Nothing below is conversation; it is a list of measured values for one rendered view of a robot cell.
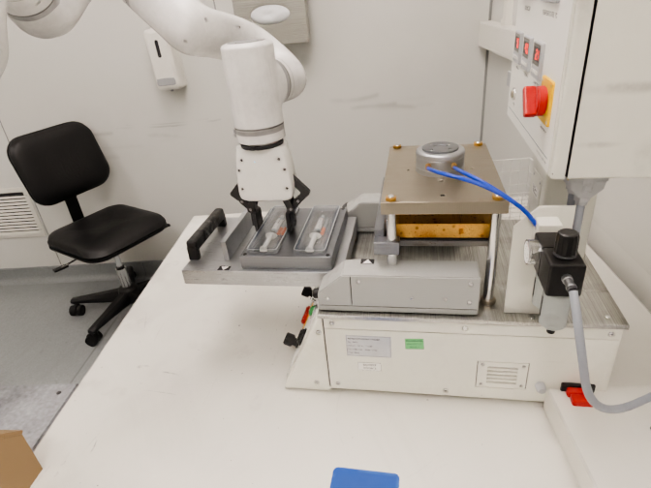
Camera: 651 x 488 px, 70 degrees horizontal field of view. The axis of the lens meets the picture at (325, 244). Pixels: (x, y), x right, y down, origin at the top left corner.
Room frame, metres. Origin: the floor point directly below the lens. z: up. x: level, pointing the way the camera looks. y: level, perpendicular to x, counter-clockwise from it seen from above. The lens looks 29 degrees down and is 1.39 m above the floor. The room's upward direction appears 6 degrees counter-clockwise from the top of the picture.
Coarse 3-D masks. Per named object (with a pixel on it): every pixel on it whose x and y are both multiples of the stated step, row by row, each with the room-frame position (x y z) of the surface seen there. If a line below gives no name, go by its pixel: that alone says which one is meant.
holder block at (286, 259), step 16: (304, 208) 0.89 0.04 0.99; (304, 224) 0.81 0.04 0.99; (336, 224) 0.80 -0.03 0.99; (288, 240) 0.75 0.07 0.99; (336, 240) 0.73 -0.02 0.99; (240, 256) 0.71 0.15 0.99; (256, 256) 0.71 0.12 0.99; (272, 256) 0.70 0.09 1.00; (288, 256) 0.69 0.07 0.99; (304, 256) 0.69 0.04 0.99; (320, 256) 0.68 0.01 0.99; (336, 256) 0.72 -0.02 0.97
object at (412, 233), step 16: (400, 224) 0.65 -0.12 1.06; (416, 224) 0.64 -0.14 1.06; (432, 224) 0.64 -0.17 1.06; (448, 224) 0.63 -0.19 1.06; (464, 224) 0.63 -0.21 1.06; (480, 224) 0.62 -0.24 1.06; (400, 240) 0.65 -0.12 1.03; (416, 240) 0.64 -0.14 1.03; (432, 240) 0.64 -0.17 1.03; (448, 240) 0.63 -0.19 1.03; (464, 240) 0.63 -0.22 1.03; (480, 240) 0.62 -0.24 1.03
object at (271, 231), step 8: (272, 208) 0.88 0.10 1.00; (280, 208) 0.88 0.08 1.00; (296, 208) 0.87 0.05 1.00; (272, 216) 0.84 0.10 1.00; (280, 216) 0.84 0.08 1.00; (264, 224) 0.81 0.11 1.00; (272, 224) 0.81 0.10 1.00; (280, 224) 0.80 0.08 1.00; (264, 232) 0.77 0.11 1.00; (272, 232) 0.77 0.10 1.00; (280, 232) 0.77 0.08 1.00; (256, 240) 0.75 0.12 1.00; (264, 240) 0.74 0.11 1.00; (272, 240) 0.74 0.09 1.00; (280, 240) 0.74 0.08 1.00; (248, 248) 0.72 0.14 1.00; (256, 248) 0.72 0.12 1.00; (264, 248) 0.71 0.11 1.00; (272, 248) 0.71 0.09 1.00
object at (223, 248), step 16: (240, 224) 0.82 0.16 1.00; (352, 224) 0.84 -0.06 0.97; (208, 240) 0.83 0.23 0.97; (224, 240) 0.75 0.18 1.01; (240, 240) 0.81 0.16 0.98; (352, 240) 0.79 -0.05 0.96; (208, 256) 0.77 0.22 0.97; (224, 256) 0.74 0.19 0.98; (192, 272) 0.72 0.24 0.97; (208, 272) 0.71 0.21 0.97; (224, 272) 0.71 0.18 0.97; (240, 272) 0.70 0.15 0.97; (256, 272) 0.69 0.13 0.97; (272, 272) 0.69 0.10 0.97; (288, 272) 0.68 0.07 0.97; (304, 272) 0.68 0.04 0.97; (320, 272) 0.67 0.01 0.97
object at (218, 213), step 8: (216, 208) 0.90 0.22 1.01; (208, 216) 0.86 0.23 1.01; (216, 216) 0.86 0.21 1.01; (224, 216) 0.90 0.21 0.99; (208, 224) 0.83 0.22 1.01; (216, 224) 0.85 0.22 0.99; (224, 224) 0.89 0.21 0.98; (200, 232) 0.79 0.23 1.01; (208, 232) 0.81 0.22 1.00; (192, 240) 0.76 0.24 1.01; (200, 240) 0.78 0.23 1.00; (192, 248) 0.76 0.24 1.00; (192, 256) 0.76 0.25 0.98; (200, 256) 0.76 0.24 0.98
